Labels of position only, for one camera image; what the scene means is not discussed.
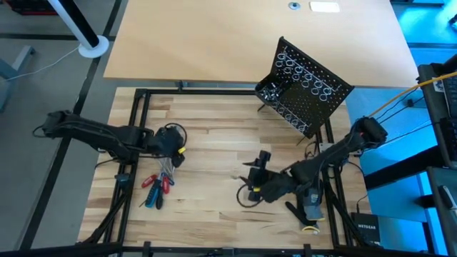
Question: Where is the black looped gripper cable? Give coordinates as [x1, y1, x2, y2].
[236, 183, 265, 209]
[164, 122, 188, 147]

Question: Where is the white floor cable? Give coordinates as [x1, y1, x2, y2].
[6, 45, 81, 82]

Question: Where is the blue black handle screwdriver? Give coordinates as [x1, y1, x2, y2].
[138, 177, 164, 209]

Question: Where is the yellow cable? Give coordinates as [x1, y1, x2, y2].
[367, 70, 457, 119]

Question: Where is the chrome wire hook rack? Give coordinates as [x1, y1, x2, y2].
[273, 101, 310, 134]

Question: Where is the grey table leg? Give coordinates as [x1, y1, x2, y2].
[0, 45, 36, 112]

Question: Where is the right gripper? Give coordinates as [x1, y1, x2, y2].
[242, 150, 297, 203]

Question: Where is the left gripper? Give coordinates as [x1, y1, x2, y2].
[147, 125, 187, 169]

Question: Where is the black equipment cart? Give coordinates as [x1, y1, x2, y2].
[416, 53, 457, 169]

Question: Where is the red handle screwdriver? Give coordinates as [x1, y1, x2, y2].
[161, 158, 172, 195]
[141, 160, 169, 189]

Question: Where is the black network switch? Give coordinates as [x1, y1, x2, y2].
[351, 211, 381, 246]

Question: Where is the black side table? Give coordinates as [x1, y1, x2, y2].
[426, 166, 457, 257]

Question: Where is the black metal pegboard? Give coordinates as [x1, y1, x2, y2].
[255, 36, 356, 139]

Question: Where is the white desk pad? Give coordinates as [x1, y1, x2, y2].
[309, 1, 341, 14]

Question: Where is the white post round base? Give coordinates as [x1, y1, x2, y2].
[47, 0, 110, 59]

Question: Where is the black aluminium table frame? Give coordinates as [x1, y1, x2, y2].
[76, 88, 361, 257]

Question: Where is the dark red crate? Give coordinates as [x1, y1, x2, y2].
[5, 0, 58, 16]

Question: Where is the beige desk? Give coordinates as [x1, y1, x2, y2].
[103, 0, 419, 89]

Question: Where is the chrome wire ring rack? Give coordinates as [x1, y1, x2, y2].
[274, 51, 336, 103]

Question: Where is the black pegboard bin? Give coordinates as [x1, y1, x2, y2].
[255, 73, 287, 105]

